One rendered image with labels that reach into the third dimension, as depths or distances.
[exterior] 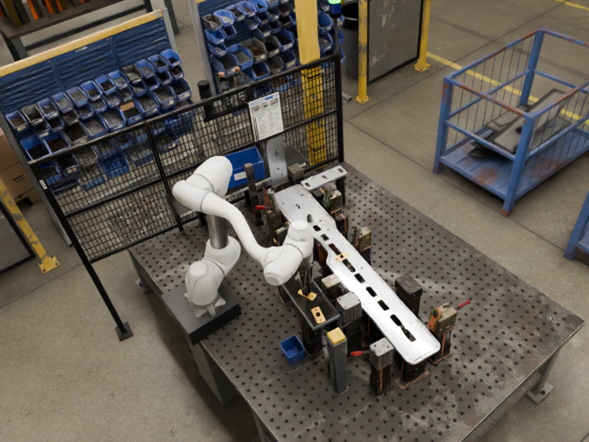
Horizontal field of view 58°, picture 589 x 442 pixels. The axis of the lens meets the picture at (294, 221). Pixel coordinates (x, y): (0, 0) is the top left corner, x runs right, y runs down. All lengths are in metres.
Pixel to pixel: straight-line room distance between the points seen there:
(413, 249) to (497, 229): 1.34
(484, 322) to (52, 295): 3.19
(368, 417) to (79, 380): 2.11
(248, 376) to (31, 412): 1.71
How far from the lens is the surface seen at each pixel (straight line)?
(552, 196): 4.96
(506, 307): 3.16
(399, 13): 5.95
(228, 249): 2.89
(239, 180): 3.32
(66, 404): 3.98
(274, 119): 3.45
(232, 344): 2.98
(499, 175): 4.79
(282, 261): 2.11
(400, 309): 2.67
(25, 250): 4.73
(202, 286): 2.83
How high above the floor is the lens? 3.14
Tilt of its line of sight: 44 degrees down
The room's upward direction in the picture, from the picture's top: 7 degrees counter-clockwise
